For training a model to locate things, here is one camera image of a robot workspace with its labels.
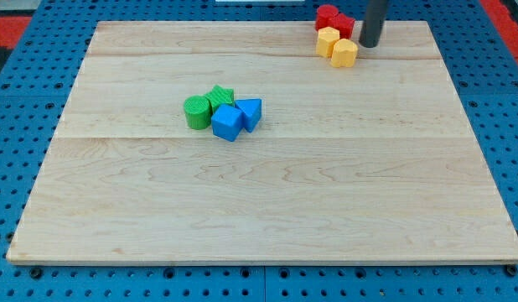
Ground green cylinder block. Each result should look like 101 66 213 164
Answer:
184 96 211 130

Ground yellow hexagon block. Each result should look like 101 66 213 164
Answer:
315 27 340 58

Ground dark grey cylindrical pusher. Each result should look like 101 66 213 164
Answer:
359 0 390 48

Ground blue triangle block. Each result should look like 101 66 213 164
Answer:
235 98 262 133

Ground red cylinder block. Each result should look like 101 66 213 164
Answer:
314 4 339 31

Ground wooden board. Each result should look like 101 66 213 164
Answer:
7 21 518 266

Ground green star block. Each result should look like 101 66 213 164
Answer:
205 85 235 113

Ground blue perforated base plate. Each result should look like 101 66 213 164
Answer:
0 0 518 301

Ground blue cube block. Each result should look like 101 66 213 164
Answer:
211 104 243 142

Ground yellow heart block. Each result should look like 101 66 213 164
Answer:
330 39 359 68

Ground red star block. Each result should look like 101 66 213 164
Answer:
328 13 355 39

